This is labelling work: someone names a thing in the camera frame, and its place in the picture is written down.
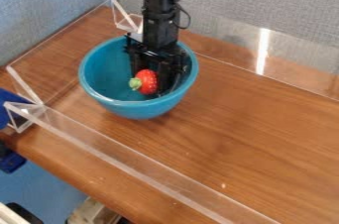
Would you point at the red strawberry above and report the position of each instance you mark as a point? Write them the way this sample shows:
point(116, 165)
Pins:
point(144, 82)

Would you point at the blue clamp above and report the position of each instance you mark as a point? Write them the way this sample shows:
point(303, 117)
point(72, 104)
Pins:
point(10, 161)

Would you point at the white and black object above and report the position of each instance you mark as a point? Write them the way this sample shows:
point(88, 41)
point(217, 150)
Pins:
point(10, 217)

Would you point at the blue bowl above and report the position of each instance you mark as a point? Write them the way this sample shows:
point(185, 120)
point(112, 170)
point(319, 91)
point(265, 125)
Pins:
point(104, 73)

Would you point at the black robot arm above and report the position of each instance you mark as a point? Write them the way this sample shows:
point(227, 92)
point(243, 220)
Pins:
point(157, 7)

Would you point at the beige object under table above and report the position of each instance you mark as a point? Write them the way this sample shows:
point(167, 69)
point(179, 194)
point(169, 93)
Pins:
point(92, 213)

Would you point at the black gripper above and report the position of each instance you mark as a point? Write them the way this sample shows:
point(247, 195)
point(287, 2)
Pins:
point(153, 49)

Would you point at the clear acrylic barrier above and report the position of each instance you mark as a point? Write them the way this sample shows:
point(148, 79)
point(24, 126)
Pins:
point(244, 153)

